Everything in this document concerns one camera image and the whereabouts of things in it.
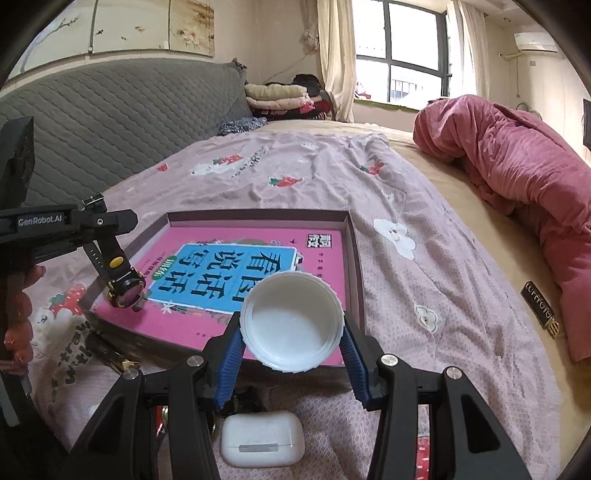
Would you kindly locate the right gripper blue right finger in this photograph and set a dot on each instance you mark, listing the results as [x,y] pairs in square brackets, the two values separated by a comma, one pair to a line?
[353,348]

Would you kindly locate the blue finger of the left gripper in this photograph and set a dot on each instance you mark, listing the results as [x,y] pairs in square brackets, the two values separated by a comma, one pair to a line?
[99,225]

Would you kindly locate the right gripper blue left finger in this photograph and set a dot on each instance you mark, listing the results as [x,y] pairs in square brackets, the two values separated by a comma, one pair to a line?
[228,359]

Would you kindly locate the white plastic lid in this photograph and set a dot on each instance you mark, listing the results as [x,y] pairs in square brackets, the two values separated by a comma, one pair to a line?
[292,322]

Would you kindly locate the black and yellow wristwatch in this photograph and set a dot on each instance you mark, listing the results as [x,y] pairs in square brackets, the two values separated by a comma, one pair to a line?
[124,283]

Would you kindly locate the white earbuds case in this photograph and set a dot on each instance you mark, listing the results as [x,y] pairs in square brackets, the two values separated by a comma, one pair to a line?
[262,440]

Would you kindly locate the black and gold box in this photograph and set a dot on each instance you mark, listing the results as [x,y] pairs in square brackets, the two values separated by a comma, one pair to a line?
[107,354]

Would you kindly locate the person's left hand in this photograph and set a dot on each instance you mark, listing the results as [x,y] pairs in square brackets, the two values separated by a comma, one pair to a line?
[18,308]

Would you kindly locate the pink and blue book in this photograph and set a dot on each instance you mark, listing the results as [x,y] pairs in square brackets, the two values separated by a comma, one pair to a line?
[197,276]

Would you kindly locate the dark cardboard box tray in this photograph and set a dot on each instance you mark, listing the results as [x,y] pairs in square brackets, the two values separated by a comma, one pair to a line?
[266,218]

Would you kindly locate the pink strawberry print blanket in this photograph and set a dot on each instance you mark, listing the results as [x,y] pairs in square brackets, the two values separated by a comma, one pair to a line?
[450,346]

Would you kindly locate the grey quilted headboard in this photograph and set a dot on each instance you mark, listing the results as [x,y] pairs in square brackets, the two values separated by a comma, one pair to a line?
[97,125]

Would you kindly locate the dark patterned cloth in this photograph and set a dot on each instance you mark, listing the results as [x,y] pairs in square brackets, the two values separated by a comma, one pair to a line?
[242,125]

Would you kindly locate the black and gold bar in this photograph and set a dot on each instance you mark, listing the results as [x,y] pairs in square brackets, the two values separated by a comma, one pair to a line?
[541,308]

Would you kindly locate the stack of folded clothes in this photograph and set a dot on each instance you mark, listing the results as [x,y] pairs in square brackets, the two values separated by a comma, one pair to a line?
[303,98]

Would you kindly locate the red rumpled quilt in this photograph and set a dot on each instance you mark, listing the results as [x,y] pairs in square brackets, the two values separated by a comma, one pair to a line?
[523,168]

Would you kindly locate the dark framed window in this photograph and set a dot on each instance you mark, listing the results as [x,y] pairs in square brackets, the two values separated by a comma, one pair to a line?
[402,53]

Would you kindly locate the cream curtain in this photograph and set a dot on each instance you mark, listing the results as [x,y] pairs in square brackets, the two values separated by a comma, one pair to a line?
[338,55]

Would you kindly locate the white air conditioner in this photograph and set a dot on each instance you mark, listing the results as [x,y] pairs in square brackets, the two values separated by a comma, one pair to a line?
[535,42]

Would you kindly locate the painted wall panels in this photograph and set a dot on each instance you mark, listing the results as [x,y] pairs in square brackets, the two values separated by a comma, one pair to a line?
[106,26]

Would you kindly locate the black wall television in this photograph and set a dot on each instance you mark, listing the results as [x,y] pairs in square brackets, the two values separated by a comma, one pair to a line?
[587,123]

